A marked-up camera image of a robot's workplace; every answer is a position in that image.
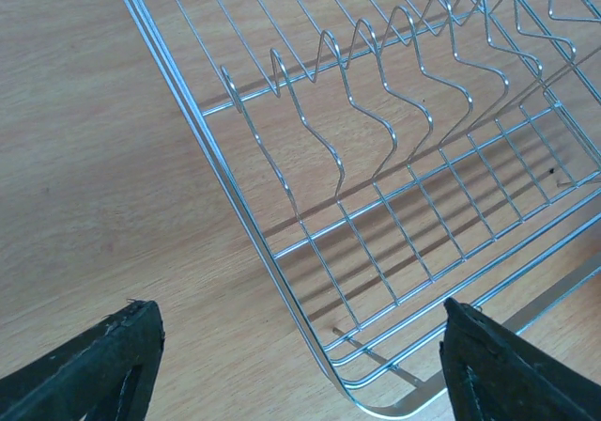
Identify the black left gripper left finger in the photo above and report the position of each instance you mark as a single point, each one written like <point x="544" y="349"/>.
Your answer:
<point x="107" y="372"/>

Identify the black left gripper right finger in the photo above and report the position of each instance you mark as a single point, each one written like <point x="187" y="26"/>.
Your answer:
<point x="493" y="374"/>

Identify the chrome wire dish rack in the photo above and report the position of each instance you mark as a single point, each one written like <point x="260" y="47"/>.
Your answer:
<point x="384" y="156"/>

